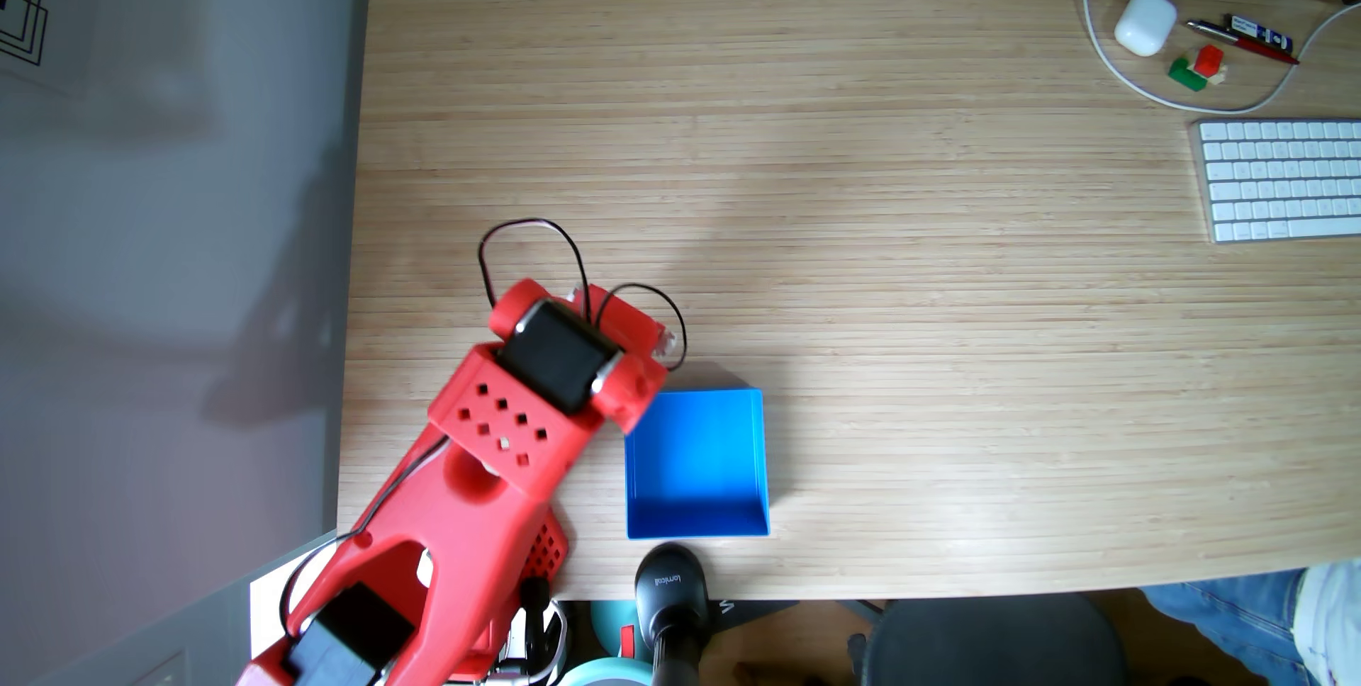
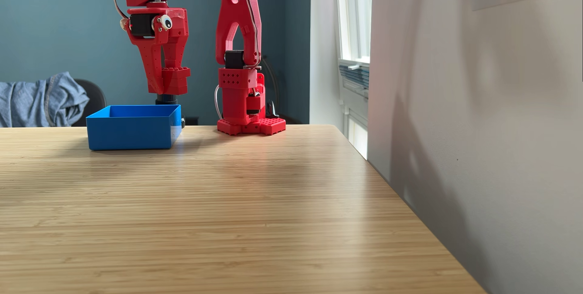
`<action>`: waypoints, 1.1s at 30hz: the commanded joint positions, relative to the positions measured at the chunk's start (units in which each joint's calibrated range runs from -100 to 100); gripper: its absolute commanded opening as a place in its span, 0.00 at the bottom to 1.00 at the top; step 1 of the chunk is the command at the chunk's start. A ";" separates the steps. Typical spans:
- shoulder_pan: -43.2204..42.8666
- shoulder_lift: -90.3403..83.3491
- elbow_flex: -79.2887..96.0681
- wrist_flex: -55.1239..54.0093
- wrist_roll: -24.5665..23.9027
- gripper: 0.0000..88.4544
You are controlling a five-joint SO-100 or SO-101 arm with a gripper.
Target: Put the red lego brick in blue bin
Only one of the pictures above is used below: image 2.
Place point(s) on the white framed window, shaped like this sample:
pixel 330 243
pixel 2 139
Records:
pixel 360 11

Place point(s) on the red lego brick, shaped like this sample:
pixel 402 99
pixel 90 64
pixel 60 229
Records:
pixel 177 82

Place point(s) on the black office chair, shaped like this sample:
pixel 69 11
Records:
pixel 94 98

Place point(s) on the black holder clamp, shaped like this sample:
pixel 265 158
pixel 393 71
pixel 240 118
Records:
pixel 166 99

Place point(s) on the blue plastic bin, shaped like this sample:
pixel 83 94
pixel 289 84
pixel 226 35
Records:
pixel 132 134

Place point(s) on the blue denim garment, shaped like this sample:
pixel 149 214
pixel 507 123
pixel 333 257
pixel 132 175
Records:
pixel 41 100

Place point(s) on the grey radiator grille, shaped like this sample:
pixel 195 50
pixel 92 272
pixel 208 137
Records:
pixel 355 77

